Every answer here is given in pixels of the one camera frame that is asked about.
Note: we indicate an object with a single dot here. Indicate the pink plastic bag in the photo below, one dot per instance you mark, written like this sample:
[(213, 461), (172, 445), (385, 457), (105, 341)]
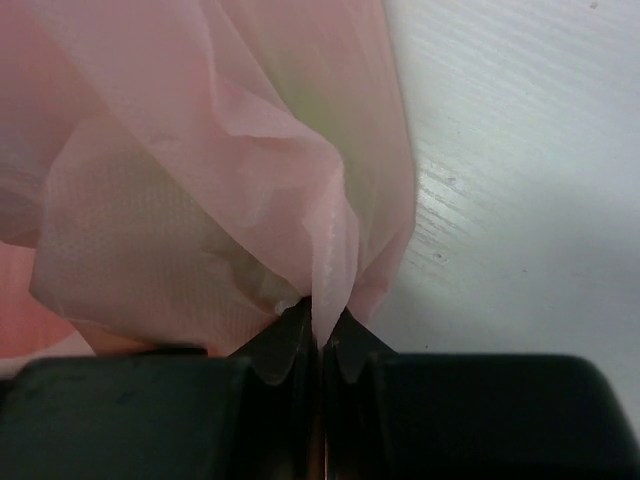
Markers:
[(183, 171)]

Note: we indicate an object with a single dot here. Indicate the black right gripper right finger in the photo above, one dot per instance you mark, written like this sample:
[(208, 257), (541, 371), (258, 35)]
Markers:
[(390, 415)]

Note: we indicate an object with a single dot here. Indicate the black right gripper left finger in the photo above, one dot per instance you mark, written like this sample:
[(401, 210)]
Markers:
[(172, 413)]

